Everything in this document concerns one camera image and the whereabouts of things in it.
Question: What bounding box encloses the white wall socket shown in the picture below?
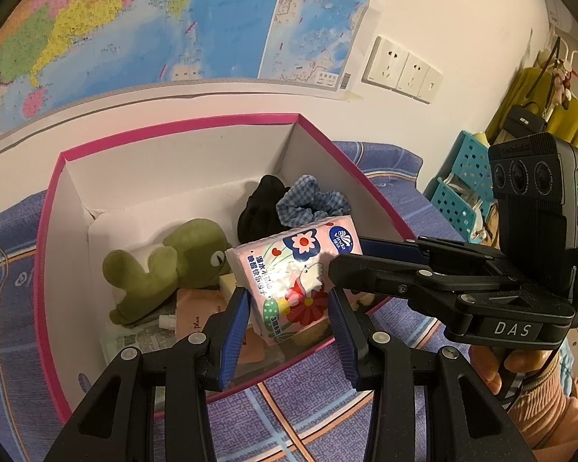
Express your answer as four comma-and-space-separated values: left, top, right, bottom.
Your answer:
397, 53, 432, 98
363, 35, 408, 90

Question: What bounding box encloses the pink floral tissue pack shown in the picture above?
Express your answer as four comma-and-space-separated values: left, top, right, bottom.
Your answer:
225, 216, 365, 346

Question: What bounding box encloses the black scrunchie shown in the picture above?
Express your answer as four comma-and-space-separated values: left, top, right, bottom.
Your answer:
236, 175, 292, 246

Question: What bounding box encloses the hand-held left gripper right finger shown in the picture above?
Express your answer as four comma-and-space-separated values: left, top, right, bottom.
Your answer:
328, 288, 533, 462

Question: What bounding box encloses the striped cable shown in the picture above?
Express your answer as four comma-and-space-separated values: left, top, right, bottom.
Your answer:
500, 370, 527, 404

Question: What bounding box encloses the person's right forearm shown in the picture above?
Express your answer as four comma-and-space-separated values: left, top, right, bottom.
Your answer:
505, 358, 578, 449

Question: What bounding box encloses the person's right hand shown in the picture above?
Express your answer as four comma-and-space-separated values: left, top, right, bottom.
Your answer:
469, 345, 558, 396

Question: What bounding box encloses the teal perforated plastic rack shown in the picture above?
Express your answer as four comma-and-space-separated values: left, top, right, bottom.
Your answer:
424, 131, 498, 242

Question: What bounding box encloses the yellow hanging garment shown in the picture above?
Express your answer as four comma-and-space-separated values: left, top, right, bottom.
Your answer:
484, 66, 578, 151

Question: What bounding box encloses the hanging plush charm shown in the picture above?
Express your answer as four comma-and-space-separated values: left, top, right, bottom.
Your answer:
553, 57, 578, 109

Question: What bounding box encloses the blue gingham scrunchie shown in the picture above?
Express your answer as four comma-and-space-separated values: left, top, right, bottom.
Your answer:
276, 175, 352, 228

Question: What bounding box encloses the black shoulder bag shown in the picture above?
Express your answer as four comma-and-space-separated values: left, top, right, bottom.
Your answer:
502, 105, 551, 146

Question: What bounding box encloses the colourful wall map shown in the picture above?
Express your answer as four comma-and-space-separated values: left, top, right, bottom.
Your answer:
0, 0, 384, 149

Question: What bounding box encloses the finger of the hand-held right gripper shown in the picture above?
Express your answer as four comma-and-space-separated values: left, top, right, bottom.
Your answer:
328, 255, 502, 313
361, 236, 504, 278

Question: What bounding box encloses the white wall switch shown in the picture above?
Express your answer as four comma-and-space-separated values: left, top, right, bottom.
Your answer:
414, 65, 444, 105

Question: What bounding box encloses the blue plaid blanket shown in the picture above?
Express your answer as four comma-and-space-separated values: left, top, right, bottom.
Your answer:
0, 141, 469, 462

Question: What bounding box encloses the pink cardboard box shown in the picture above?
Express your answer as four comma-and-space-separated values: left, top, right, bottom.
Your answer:
33, 113, 418, 419

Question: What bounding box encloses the green plush toy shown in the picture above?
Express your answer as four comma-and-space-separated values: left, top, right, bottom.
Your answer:
101, 219, 233, 326

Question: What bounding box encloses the green white printed packet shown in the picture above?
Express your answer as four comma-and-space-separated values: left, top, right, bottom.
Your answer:
100, 316, 180, 363

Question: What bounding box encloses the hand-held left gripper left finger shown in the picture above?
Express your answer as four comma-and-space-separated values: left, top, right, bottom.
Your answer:
42, 288, 251, 462

